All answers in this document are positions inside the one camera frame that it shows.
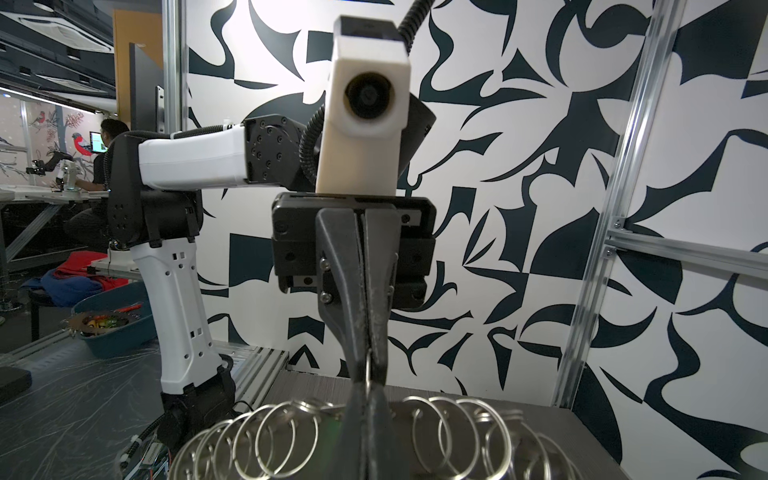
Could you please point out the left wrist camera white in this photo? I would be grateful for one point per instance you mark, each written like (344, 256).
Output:
(366, 109)

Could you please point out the seated person in background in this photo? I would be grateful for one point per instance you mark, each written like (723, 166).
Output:
(90, 226)

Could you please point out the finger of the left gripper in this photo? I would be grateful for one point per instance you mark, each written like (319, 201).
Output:
(341, 297)
(381, 236)

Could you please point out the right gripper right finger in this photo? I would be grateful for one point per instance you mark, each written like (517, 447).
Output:
(385, 458)

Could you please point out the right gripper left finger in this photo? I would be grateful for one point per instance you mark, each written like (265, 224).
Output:
(349, 458)

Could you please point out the blue bin with items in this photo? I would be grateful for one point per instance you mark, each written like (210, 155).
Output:
(114, 322)

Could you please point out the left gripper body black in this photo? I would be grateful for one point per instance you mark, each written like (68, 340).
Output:
(294, 241)

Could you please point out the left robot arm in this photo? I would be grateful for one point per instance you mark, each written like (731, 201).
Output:
(155, 208)

